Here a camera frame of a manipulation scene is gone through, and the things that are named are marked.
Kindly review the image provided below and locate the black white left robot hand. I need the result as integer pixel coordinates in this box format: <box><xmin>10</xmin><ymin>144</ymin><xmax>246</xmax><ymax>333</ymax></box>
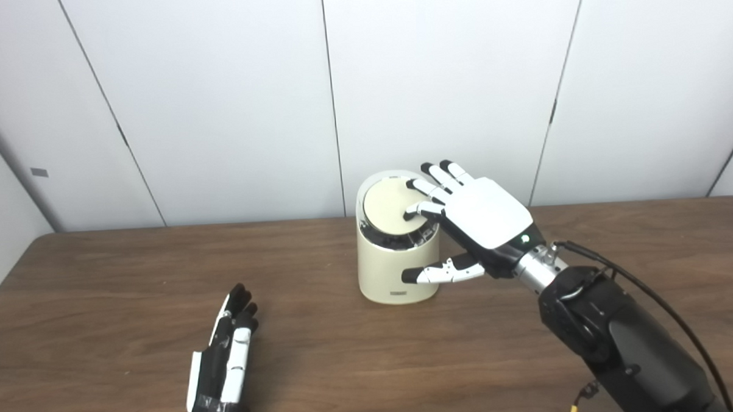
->
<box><xmin>182</xmin><ymin>282</ymin><xmax>263</xmax><ymax>412</ymax></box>

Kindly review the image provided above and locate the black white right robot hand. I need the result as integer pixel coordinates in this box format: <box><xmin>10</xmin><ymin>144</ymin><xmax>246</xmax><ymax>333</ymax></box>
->
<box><xmin>397</xmin><ymin>157</ymin><xmax>547</xmax><ymax>286</ymax></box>

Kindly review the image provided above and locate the cream round bin lid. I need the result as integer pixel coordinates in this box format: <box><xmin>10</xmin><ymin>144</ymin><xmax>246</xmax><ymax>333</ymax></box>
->
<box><xmin>363</xmin><ymin>176</ymin><xmax>438</xmax><ymax>236</ymax></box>

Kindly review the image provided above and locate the cream-colored bin body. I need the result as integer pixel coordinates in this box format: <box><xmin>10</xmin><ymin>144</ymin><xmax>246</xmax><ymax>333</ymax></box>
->
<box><xmin>354</xmin><ymin>168</ymin><xmax>444</xmax><ymax>306</ymax></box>

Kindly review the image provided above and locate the thin yellow-tipped cable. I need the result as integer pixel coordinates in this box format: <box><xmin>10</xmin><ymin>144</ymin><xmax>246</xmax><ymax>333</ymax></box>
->
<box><xmin>569</xmin><ymin>380</ymin><xmax>600</xmax><ymax>412</ymax></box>

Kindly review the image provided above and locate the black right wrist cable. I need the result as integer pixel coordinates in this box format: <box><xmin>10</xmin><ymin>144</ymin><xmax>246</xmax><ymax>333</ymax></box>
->
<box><xmin>554</xmin><ymin>235</ymin><xmax>733</xmax><ymax>412</ymax></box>

